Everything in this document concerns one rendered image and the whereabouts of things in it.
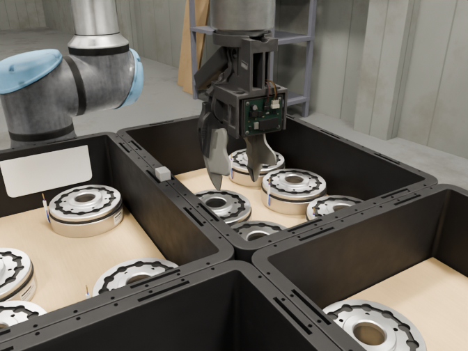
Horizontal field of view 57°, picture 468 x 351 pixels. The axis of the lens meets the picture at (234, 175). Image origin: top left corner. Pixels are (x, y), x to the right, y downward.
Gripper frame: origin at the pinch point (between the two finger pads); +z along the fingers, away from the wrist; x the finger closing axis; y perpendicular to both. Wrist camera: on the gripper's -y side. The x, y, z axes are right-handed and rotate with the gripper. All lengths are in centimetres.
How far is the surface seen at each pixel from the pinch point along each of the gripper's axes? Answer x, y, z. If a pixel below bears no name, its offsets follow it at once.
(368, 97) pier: 214, -184, 61
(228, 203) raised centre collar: -1.7, 1.3, 3.4
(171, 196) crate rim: -11.9, 6.9, -2.9
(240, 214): -1.3, 4.3, 3.9
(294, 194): 8.8, 3.0, 3.9
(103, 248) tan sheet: -19.1, -1.5, 7.1
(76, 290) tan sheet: -23.9, 5.5, 7.1
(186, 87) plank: 141, -365, 85
